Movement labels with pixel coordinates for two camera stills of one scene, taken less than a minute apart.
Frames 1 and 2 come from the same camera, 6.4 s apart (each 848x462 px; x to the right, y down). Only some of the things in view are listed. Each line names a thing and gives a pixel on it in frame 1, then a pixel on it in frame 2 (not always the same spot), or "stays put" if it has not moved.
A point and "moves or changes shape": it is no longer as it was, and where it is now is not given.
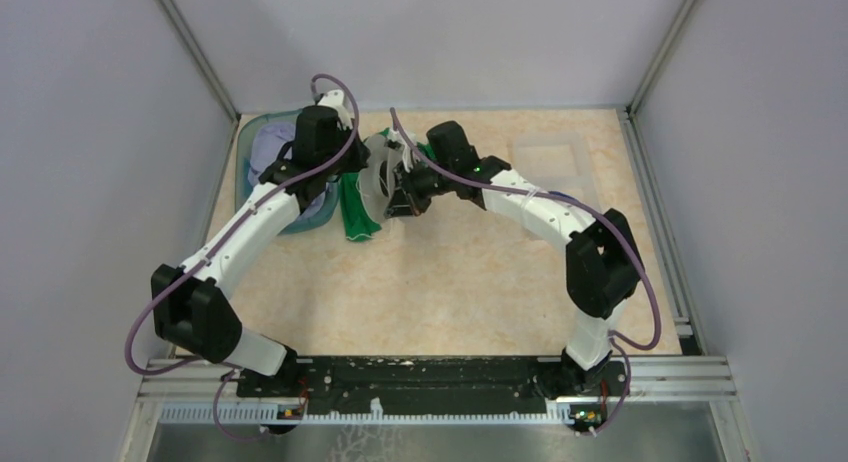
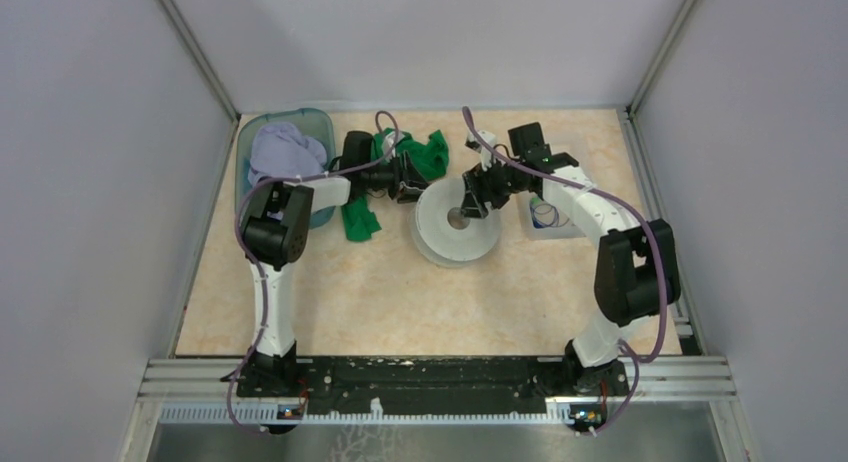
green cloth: x=358 y=225 stays put
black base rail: x=435 y=386 stays put
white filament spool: x=376 y=179 moves or changes shape
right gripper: x=402 y=204 to x=480 y=183
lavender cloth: x=266 y=143 stays put
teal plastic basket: x=314 y=216 stays put
